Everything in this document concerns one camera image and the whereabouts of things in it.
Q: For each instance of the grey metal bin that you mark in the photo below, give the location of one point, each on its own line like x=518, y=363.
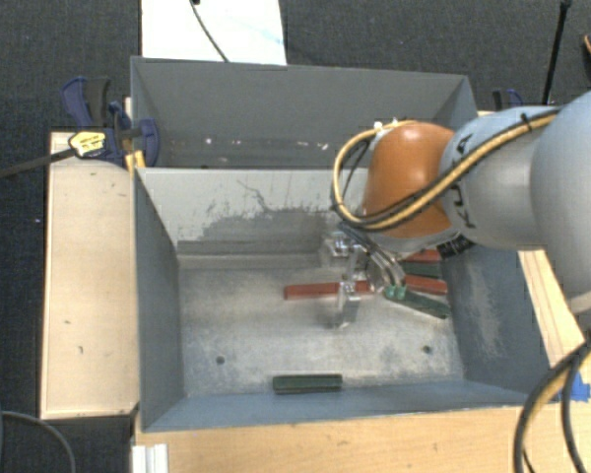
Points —
x=256, y=313

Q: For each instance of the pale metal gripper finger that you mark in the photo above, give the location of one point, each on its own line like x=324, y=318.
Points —
x=353, y=311
x=342, y=293

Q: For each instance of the long red-brown flat block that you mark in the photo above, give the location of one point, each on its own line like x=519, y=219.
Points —
x=310, y=290

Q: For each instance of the pale wood flat board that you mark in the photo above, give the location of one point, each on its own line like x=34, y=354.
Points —
x=88, y=284

